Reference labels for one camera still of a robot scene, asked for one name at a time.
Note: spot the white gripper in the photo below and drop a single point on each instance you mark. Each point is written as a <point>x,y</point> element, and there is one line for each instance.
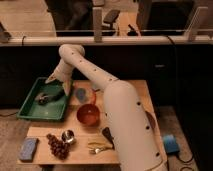
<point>63,73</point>

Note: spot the black dish brush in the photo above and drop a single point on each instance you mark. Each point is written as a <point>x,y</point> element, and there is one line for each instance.
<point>44,98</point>

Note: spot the green plastic tray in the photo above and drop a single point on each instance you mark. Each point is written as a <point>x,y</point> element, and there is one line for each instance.
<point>52,111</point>

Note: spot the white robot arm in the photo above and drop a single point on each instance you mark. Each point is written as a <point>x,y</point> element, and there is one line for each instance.
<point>133,136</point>

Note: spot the blue plastic cup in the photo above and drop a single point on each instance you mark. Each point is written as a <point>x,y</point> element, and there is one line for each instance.
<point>81,95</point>

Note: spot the orange bowl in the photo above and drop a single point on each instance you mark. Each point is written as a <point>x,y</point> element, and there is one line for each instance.
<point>88,115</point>

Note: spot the small metal cup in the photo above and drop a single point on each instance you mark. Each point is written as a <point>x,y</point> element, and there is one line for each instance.
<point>68,137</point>

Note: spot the bunch of dark grapes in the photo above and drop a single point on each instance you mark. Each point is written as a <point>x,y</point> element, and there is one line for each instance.
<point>58,148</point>

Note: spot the black remote control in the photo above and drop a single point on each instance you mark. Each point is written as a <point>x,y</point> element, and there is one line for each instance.
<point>106,133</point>

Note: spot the yellow green utensil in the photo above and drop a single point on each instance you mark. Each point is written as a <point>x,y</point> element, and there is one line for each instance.
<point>99,145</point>

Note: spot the black office chair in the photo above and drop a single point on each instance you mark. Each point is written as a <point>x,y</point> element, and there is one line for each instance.
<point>110,18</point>

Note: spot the blue sponge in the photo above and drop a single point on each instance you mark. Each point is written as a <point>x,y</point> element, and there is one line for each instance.
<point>28,149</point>

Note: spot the purple bowl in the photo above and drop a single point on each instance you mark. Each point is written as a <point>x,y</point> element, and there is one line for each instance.
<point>151,120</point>

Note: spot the white horizontal rail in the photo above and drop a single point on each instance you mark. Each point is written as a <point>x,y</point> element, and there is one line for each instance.
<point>106,40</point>

